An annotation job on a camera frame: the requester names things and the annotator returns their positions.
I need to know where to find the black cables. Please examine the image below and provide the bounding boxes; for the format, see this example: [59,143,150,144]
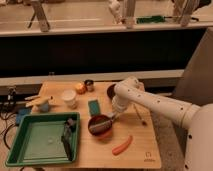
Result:
[0,85,18,151]

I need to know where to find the grey blue towel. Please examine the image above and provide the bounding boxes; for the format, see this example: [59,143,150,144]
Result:
[107,113,117,121]

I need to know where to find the white figure on shelf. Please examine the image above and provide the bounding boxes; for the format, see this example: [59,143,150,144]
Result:
[109,0,122,23]

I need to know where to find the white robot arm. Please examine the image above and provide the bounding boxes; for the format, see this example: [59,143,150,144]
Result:
[112,76,213,171]

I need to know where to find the orange fruit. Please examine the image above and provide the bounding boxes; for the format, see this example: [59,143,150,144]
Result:
[75,82,86,94]

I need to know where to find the red bowl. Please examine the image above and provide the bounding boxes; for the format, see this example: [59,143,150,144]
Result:
[88,115,112,140]

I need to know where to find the green sponge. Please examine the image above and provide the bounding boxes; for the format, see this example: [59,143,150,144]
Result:
[88,100,101,116]

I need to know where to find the blue box at table edge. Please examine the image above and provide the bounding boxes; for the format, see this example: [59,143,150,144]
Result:
[15,108,31,125]

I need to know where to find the black tool in tray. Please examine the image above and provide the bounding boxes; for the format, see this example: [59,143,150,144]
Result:
[61,118,76,160]

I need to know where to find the green object on shelf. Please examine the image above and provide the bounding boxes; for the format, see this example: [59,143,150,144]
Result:
[136,15,165,24]

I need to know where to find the dark purple bowl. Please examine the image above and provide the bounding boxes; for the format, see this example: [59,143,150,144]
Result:
[107,84,116,100]

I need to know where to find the white paper cup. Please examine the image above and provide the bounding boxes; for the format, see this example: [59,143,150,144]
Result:
[61,90,77,109]

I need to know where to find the brush in red bowl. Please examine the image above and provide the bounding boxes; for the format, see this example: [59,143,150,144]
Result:
[89,121,111,134]

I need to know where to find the green plastic tray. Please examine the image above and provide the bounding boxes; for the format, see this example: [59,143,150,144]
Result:
[5,112,80,167]

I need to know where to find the orange carrot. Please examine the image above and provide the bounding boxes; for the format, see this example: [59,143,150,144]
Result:
[112,135,133,155]

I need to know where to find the small metal can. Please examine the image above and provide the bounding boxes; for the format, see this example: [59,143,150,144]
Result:
[84,79,94,92]

